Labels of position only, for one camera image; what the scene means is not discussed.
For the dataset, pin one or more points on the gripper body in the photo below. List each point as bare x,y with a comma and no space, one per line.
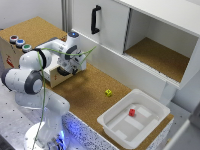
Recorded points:
77,64

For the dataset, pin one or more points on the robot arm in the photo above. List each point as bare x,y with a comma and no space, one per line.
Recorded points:
30,66

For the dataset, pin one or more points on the wooden drawer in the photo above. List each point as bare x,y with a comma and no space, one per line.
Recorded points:
53,82

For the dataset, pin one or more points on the wooden drawer box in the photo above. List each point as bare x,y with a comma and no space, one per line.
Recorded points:
36,30

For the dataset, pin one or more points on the yellow block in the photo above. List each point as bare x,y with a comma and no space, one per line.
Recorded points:
108,93

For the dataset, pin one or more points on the white sliding door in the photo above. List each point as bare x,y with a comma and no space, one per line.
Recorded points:
110,23

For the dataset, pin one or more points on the green button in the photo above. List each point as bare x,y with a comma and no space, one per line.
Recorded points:
26,47

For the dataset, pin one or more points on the blue button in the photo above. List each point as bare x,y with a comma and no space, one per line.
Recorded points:
20,42

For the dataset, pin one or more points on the red button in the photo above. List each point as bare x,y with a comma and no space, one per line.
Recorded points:
14,38

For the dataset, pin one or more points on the pink block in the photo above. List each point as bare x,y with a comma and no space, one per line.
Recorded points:
132,112

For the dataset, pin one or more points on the white plastic box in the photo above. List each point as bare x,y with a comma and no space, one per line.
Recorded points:
116,128

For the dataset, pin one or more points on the white cabinet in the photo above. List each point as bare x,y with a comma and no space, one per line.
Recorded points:
173,13

